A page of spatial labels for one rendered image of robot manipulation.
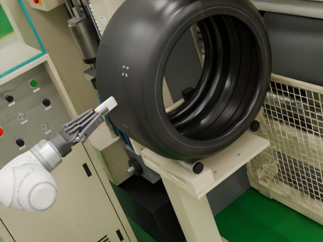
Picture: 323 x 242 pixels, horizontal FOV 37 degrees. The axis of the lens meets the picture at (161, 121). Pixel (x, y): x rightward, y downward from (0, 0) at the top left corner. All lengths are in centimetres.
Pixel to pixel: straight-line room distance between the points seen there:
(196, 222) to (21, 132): 90
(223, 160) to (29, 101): 87
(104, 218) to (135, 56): 123
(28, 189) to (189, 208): 116
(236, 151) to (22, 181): 90
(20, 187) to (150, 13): 62
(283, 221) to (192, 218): 60
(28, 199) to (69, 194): 110
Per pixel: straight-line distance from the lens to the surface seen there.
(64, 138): 146
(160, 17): 145
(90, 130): 146
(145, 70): 143
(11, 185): 128
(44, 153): 144
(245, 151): 188
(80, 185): 235
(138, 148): 196
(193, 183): 171
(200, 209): 233
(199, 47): 220
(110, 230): 254
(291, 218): 272
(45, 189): 126
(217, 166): 184
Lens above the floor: 192
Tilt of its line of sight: 30 degrees down
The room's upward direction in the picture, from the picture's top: 21 degrees counter-clockwise
